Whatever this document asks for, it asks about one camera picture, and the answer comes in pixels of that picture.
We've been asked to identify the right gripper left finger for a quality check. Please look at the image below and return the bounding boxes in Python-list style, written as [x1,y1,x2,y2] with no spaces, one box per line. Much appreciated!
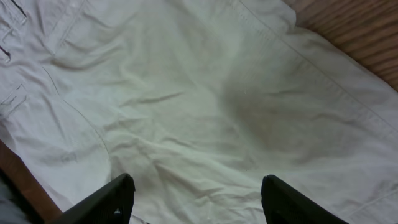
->
[52,173,136,224]

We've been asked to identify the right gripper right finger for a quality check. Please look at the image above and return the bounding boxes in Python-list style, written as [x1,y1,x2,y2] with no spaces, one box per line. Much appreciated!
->
[261,175,348,224]

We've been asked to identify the beige shorts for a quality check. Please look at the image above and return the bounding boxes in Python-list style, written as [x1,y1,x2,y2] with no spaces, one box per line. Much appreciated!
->
[1,0,397,223]

